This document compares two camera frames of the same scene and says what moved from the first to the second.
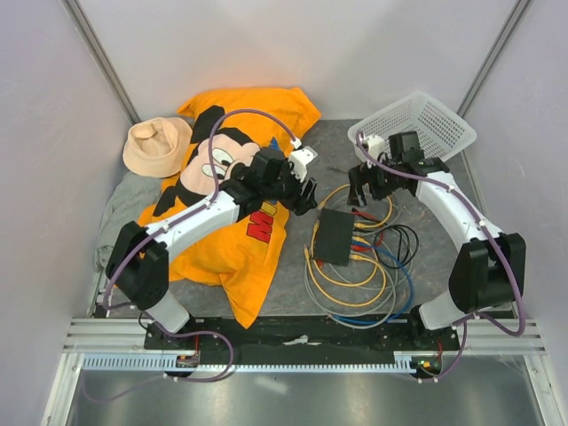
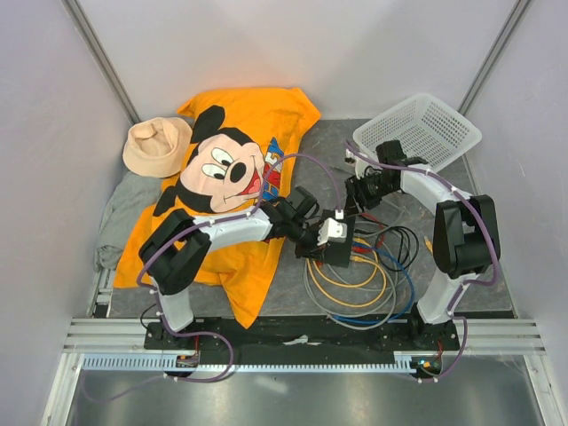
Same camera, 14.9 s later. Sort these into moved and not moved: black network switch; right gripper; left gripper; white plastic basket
Moved: left gripper
Not moved: white plastic basket; right gripper; black network switch
